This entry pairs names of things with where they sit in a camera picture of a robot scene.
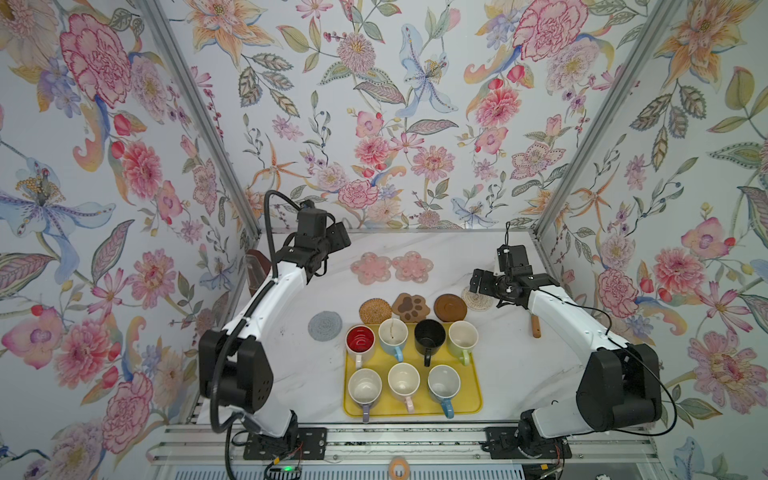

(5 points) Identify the orange tape roll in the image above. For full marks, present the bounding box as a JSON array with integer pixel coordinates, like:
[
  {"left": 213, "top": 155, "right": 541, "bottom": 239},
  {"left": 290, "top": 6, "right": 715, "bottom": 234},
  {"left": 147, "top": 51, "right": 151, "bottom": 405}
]
[{"left": 387, "top": 456, "right": 411, "bottom": 480}]

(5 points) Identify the light blue mug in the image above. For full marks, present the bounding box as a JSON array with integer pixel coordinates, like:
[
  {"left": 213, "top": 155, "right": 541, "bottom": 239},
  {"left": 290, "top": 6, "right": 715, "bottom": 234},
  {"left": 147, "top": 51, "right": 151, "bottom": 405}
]
[{"left": 378, "top": 318, "right": 409, "bottom": 363}]

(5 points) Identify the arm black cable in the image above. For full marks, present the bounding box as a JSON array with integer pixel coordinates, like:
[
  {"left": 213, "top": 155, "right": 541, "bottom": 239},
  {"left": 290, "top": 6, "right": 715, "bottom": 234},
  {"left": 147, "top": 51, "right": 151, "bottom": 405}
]
[
  {"left": 208, "top": 190, "right": 301, "bottom": 480},
  {"left": 539, "top": 287, "right": 679, "bottom": 438}
]

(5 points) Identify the grey-blue woven round coaster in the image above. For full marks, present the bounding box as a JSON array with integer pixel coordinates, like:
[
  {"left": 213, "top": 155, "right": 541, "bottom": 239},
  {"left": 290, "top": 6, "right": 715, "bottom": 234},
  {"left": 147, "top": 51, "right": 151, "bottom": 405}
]
[{"left": 308, "top": 311, "right": 343, "bottom": 342}]

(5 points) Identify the red inside white mug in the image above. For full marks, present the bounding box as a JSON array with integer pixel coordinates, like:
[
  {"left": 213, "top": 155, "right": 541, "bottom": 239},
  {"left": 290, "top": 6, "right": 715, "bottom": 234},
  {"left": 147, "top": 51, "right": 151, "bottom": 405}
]
[{"left": 345, "top": 325, "right": 376, "bottom": 370}]

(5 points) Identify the colourful zigzag woven coaster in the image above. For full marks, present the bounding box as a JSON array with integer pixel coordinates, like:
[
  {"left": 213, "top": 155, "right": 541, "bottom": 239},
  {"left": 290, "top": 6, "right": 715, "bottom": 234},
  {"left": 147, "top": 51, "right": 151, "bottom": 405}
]
[{"left": 461, "top": 287, "right": 497, "bottom": 312}]

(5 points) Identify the white mug blue handle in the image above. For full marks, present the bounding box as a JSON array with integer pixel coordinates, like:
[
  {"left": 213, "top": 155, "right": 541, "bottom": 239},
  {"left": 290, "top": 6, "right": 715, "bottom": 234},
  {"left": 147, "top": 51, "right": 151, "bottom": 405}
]
[{"left": 427, "top": 365, "right": 461, "bottom": 419}]

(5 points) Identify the lime green spatula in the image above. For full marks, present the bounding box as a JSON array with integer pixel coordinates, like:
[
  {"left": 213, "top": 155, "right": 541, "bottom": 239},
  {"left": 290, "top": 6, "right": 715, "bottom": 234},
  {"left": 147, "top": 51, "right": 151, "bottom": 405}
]
[{"left": 531, "top": 315, "right": 542, "bottom": 339}]

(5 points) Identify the pink flower coaster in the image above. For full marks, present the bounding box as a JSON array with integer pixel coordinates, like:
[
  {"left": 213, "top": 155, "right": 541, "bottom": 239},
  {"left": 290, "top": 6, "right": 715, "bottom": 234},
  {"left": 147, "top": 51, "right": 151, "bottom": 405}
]
[
  {"left": 392, "top": 251, "right": 434, "bottom": 284},
  {"left": 350, "top": 252, "right": 392, "bottom": 285}
]

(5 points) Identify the white mug purple handle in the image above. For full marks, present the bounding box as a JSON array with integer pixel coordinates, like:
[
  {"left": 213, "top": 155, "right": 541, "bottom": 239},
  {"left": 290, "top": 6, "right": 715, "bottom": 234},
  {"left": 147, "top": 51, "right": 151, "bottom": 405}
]
[{"left": 347, "top": 368, "right": 383, "bottom": 423}]

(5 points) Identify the white mug pink handle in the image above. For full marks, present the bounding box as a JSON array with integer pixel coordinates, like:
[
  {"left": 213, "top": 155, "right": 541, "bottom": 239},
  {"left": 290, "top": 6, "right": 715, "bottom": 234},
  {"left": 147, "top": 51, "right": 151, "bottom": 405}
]
[{"left": 387, "top": 362, "right": 421, "bottom": 414}]

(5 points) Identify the dark brown round coaster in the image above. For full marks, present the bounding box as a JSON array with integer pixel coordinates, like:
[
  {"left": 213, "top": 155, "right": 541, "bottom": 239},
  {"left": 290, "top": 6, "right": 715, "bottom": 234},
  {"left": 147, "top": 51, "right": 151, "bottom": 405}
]
[{"left": 433, "top": 294, "right": 468, "bottom": 323}]

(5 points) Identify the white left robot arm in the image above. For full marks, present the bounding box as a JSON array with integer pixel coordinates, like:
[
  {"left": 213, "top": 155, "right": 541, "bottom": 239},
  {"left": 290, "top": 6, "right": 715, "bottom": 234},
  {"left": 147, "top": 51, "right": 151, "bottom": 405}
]
[{"left": 198, "top": 190, "right": 351, "bottom": 439}]

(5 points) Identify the brown paw print coaster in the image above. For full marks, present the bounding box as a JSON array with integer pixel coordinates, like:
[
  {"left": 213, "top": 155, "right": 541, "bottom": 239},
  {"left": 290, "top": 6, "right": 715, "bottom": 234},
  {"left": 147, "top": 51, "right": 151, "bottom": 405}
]
[{"left": 391, "top": 293, "right": 431, "bottom": 323}]

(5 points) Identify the light green mug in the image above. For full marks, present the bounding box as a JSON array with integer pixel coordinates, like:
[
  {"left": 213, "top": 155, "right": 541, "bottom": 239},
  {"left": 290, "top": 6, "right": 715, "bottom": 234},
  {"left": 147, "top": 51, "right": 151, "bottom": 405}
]
[{"left": 448, "top": 320, "right": 479, "bottom": 366}]

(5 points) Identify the black mug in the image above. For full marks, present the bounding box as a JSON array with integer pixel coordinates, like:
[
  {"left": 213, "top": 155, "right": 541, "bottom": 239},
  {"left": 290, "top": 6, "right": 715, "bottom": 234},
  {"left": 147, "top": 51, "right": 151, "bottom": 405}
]
[{"left": 414, "top": 319, "right": 446, "bottom": 368}]

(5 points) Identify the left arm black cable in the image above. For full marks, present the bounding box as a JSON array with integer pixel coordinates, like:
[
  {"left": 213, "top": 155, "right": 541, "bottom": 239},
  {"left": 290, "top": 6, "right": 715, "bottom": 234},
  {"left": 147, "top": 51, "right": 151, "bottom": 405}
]
[{"left": 208, "top": 190, "right": 301, "bottom": 480}]

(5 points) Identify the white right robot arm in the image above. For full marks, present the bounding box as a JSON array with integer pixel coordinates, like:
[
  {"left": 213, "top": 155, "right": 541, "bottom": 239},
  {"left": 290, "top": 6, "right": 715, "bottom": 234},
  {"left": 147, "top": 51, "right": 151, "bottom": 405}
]
[{"left": 469, "top": 245, "right": 664, "bottom": 445}]

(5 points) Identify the tan rattan round coaster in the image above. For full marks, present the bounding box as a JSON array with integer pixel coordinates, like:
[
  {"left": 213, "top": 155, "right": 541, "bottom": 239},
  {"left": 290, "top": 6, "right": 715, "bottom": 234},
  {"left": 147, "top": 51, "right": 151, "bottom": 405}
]
[{"left": 359, "top": 298, "right": 392, "bottom": 325}]

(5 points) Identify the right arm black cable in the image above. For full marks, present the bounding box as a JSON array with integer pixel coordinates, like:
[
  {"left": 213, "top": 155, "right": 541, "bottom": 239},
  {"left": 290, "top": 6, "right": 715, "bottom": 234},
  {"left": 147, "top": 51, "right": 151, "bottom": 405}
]
[{"left": 539, "top": 287, "right": 679, "bottom": 438}]

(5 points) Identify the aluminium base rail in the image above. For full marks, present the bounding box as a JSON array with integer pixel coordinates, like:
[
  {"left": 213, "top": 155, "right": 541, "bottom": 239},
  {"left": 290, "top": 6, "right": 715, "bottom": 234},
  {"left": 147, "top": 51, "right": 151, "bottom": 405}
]
[{"left": 147, "top": 422, "right": 659, "bottom": 466}]

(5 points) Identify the yellow tray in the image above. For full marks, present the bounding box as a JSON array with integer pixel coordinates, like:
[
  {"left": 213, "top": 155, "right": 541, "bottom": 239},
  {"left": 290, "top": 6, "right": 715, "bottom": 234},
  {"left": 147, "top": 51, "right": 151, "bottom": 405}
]
[{"left": 343, "top": 337, "right": 483, "bottom": 419}]

